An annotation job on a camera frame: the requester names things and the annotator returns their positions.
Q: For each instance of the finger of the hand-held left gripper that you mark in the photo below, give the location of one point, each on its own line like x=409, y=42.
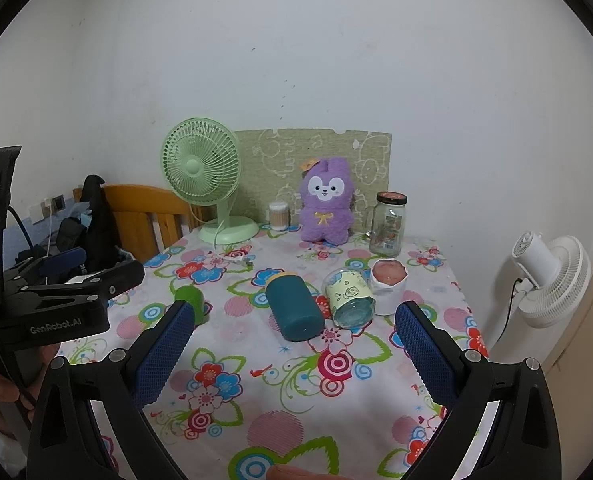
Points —
x=61, y=261
x=114, y=280

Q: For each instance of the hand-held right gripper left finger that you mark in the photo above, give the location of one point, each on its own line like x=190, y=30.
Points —
x=166, y=355

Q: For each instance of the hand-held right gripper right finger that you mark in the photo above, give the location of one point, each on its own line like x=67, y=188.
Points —
x=426, y=355

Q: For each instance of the small green cup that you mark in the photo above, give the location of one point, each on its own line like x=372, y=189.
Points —
x=195, y=296

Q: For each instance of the white cup with pink inside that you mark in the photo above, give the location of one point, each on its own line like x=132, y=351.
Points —
x=389, y=296

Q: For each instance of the glass cup with yellow label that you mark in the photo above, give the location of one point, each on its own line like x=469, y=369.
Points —
x=349, y=296

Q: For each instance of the black bag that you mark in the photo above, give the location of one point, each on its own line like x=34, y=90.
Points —
x=97, y=225

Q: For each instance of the wooden chair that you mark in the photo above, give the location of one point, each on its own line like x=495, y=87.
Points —
x=136, y=210

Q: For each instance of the floral tablecloth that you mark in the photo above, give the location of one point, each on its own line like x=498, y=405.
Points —
x=256, y=375

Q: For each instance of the glass jar with lid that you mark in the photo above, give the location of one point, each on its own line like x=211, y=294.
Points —
x=387, y=227

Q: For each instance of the teal bottle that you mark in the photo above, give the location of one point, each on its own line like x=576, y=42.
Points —
x=292, y=310

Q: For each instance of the green desk fan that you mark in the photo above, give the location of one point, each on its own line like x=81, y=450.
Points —
x=199, y=167

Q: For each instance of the white fan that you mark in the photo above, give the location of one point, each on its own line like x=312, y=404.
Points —
x=561, y=280

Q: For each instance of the purple plush toy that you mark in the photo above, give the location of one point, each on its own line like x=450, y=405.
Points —
x=325, y=212

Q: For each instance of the cotton swab container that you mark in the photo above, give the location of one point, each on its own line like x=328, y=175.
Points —
x=279, y=217

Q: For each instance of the green patterned mat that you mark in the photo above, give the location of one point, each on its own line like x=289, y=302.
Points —
x=286, y=152

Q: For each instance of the wall outlet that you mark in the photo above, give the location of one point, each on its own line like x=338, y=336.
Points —
x=54, y=204

